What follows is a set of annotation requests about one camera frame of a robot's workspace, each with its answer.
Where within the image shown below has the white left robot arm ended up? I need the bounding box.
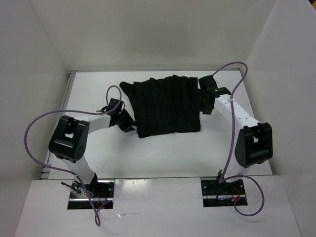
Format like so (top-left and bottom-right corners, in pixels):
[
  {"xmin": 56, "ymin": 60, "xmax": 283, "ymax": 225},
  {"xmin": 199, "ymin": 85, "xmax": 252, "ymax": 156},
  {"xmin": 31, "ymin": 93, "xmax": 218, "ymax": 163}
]
[{"xmin": 48, "ymin": 110, "xmax": 136, "ymax": 198}]

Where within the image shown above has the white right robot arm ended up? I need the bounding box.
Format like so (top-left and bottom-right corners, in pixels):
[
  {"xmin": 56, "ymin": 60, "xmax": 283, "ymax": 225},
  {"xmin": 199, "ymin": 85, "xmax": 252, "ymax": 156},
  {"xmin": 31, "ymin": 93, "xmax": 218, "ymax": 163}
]
[{"xmin": 193, "ymin": 89, "xmax": 273, "ymax": 194}]

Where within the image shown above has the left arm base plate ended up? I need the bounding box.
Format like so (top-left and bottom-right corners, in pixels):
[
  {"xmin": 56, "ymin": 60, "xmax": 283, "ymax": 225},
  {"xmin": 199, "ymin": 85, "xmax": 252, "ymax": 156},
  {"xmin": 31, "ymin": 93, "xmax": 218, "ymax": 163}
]
[{"xmin": 62, "ymin": 180, "xmax": 115, "ymax": 210}]

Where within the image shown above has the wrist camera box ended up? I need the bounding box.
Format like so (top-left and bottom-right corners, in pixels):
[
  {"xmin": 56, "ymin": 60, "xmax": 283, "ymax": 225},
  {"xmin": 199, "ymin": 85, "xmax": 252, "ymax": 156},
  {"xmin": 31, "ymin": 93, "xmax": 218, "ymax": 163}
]
[
  {"xmin": 198, "ymin": 75, "xmax": 231, "ymax": 97},
  {"xmin": 108, "ymin": 98, "xmax": 125, "ymax": 112}
]

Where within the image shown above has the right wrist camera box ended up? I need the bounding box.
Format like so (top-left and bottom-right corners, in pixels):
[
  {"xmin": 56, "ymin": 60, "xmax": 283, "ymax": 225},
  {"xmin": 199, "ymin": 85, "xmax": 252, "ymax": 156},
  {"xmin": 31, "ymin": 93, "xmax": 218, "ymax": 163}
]
[{"xmin": 198, "ymin": 75, "xmax": 231, "ymax": 97}]

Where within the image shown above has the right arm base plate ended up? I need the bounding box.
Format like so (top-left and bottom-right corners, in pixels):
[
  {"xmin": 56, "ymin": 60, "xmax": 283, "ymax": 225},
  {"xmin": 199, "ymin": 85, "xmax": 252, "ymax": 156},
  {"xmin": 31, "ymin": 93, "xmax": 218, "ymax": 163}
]
[{"xmin": 200, "ymin": 177, "xmax": 248, "ymax": 207}]

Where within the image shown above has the black pleated skirt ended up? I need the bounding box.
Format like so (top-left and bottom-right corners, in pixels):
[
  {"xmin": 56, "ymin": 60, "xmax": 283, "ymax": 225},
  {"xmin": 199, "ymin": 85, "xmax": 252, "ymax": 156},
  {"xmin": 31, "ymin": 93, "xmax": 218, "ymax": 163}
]
[{"xmin": 119, "ymin": 75, "xmax": 201, "ymax": 138}]

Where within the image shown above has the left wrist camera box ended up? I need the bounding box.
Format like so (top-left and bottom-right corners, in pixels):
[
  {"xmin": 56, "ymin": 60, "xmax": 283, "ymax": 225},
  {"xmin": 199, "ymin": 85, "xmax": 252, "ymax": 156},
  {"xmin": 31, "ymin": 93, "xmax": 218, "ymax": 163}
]
[{"xmin": 108, "ymin": 98, "xmax": 125, "ymax": 112}]

